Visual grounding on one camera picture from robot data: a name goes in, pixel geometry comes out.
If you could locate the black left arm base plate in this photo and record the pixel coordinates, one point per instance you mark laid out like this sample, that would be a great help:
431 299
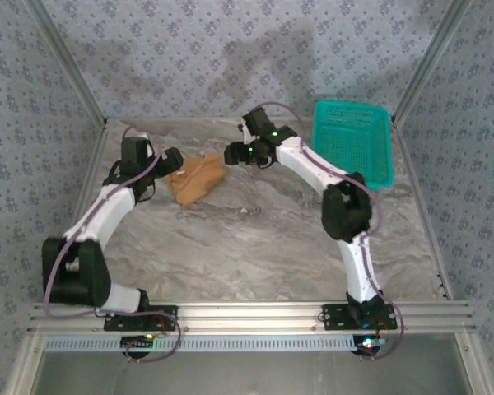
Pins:
115 325

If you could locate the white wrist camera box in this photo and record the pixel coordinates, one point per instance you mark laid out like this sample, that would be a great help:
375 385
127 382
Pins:
243 125
138 136

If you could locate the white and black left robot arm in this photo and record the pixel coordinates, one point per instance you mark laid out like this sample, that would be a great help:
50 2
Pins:
103 210

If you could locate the aluminium table back rail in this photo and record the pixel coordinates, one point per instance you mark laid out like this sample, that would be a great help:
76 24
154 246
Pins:
189 119

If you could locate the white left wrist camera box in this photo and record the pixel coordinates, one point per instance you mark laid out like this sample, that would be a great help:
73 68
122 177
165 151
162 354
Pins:
138 136

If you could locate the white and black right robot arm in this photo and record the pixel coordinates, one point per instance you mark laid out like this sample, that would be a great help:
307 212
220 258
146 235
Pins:
308 160

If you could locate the teal plastic mesh basket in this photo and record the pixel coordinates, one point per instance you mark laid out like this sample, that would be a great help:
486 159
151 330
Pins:
354 140

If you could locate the aluminium corner post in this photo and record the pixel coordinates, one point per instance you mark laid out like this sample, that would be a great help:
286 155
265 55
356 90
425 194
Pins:
428 61
69 61

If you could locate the black controller board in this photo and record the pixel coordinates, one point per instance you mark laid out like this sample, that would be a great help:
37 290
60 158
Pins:
368 343
138 341

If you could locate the tan t-shirt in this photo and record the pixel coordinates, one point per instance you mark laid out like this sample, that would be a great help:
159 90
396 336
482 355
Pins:
197 181

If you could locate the aluminium table side rail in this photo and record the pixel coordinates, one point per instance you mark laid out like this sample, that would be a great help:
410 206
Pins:
416 185
99 148

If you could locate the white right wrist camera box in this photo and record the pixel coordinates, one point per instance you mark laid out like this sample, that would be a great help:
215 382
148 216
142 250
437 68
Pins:
243 125

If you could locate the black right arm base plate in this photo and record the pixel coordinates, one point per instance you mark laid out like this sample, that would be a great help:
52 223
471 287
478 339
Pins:
333 323

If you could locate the aluminium mounting rail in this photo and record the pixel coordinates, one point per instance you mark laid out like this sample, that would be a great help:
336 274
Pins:
251 317

